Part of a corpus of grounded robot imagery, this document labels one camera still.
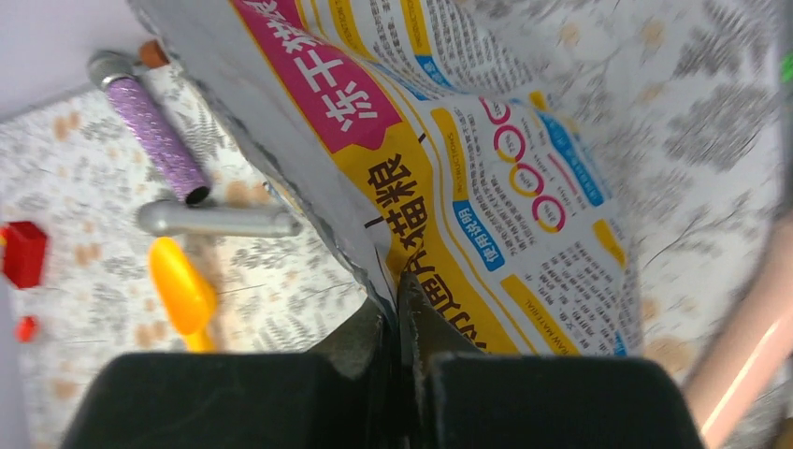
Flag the small brown block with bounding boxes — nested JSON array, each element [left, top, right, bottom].
[[137, 39, 170, 68]]

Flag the floral table mat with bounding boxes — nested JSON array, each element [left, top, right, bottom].
[[1, 1, 784, 448]]

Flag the pet food bag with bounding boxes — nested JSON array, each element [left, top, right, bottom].
[[133, 1, 642, 355]]

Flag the small orange-red block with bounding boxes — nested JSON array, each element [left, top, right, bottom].
[[16, 315, 39, 343]]

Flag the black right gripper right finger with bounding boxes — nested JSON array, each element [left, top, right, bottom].
[[397, 272, 480, 372]]

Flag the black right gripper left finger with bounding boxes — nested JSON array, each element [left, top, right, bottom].
[[308, 299, 387, 380]]

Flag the red plastic block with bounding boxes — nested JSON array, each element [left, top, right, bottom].
[[2, 221, 49, 290]]

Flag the purple glitter microphone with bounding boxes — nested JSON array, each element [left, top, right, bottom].
[[86, 51, 210, 206]]

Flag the yellow plastic scoop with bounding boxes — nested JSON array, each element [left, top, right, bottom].
[[148, 237, 217, 353]]

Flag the silver metal microphone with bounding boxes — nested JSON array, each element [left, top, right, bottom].
[[136, 200, 303, 238]]

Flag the pink microphone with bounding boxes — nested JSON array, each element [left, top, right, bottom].
[[684, 213, 792, 448]]

